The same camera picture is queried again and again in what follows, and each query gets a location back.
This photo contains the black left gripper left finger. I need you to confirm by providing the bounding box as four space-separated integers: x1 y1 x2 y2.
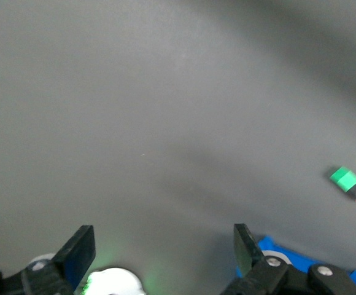
0 225 96 295

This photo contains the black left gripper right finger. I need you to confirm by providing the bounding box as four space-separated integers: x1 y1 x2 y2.
220 223 356 295

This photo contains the green cube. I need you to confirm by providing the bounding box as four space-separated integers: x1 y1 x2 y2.
330 166 356 193

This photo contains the blue plastic storage bin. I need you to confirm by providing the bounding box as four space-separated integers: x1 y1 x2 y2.
235 235 356 295

